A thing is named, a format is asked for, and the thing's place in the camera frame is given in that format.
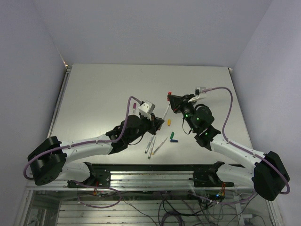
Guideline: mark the aluminium frame rails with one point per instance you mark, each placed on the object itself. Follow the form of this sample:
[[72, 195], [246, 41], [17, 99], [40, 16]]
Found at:
[[141, 198]]

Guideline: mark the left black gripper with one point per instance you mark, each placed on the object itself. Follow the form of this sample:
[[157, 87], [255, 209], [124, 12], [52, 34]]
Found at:
[[154, 124]]

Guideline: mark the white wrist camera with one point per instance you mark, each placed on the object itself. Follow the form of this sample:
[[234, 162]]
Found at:
[[146, 108], [199, 94]]

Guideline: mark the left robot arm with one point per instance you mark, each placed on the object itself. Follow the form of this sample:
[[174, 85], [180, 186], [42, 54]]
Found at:
[[53, 159]]

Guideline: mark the red pen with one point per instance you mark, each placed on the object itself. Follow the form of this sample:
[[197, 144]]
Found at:
[[164, 116]]

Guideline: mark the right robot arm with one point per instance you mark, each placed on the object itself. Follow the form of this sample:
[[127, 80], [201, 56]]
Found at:
[[263, 172]]

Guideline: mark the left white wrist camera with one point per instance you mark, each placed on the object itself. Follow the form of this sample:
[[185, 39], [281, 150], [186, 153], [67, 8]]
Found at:
[[146, 108]]

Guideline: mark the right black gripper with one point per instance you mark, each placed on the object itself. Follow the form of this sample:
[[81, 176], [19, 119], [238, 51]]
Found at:
[[180, 102]]

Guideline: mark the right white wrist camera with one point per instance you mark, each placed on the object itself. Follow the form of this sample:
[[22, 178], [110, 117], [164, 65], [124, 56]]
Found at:
[[199, 94]]

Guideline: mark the green pen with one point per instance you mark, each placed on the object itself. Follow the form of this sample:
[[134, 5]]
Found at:
[[151, 147]]

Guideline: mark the blue pen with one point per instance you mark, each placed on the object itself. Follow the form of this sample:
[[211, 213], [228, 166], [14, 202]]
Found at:
[[149, 144]]

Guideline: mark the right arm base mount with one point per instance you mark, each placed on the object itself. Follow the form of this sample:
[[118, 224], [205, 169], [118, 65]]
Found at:
[[205, 175]]

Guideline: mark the yellow pen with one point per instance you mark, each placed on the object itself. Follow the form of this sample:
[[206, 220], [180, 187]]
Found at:
[[160, 145]]

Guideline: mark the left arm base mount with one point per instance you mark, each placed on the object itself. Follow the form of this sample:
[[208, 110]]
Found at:
[[98, 177]]

